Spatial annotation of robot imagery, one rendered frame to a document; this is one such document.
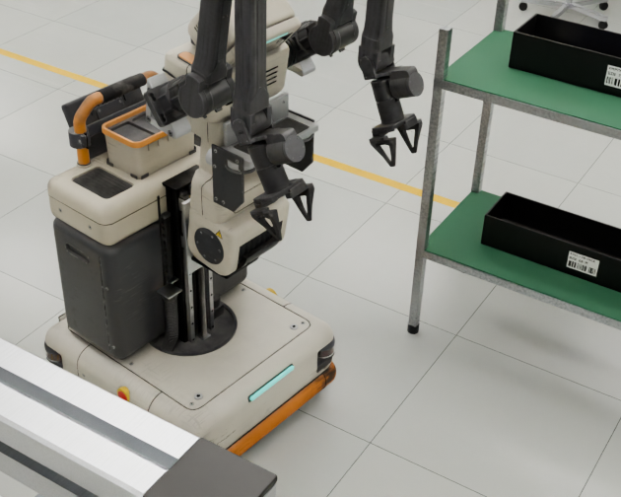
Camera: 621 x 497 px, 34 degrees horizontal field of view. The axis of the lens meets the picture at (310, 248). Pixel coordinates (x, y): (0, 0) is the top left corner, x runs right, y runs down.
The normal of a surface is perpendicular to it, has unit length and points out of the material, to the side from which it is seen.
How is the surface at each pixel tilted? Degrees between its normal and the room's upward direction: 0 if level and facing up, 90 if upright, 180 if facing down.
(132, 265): 90
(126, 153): 92
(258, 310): 0
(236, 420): 90
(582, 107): 0
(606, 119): 0
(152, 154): 92
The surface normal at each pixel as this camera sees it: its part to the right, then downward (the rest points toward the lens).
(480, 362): 0.03, -0.82
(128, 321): 0.76, 0.39
